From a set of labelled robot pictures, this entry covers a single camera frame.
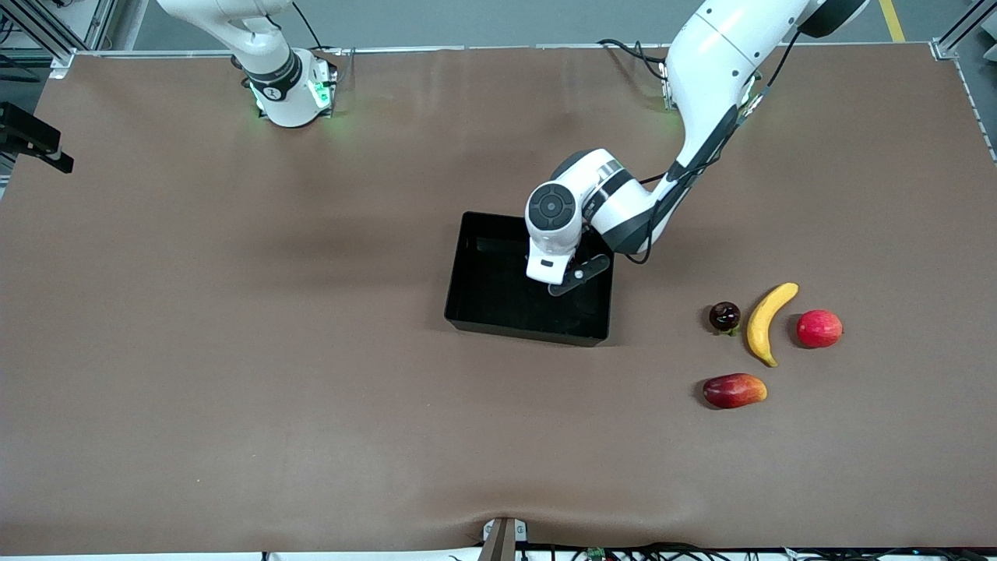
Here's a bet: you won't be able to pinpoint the black plastic box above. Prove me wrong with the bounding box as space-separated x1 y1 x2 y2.
444 211 615 348

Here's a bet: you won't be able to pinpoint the yellow banana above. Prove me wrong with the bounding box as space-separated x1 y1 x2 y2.
746 282 800 368

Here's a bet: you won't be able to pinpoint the brown table mat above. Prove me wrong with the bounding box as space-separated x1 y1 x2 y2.
0 43 997 556

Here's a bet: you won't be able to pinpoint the dark purple mangosteen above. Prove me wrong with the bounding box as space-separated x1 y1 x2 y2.
709 302 742 337

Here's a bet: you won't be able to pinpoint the red mango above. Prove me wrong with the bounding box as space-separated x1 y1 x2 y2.
703 372 768 410

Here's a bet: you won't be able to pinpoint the plain red round fruit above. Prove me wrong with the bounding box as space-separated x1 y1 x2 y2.
796 309 844 349

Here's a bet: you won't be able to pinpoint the aluminium frame struts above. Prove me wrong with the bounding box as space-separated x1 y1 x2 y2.
0 0 118 75

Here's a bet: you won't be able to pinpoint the metal table edge rail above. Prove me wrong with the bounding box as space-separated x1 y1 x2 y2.
74 43 935 57

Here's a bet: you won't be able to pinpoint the black left arm base cables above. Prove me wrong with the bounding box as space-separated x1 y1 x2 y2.
598 35 672 80

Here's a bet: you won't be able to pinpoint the metal table edge bracket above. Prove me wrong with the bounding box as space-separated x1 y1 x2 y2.
479 517 529 561

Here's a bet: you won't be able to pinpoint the black right arm base cable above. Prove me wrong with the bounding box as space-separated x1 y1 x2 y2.
292 0 343 55

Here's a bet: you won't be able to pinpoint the aluminium frame corner post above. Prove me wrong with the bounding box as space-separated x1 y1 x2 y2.
931 0 997 62

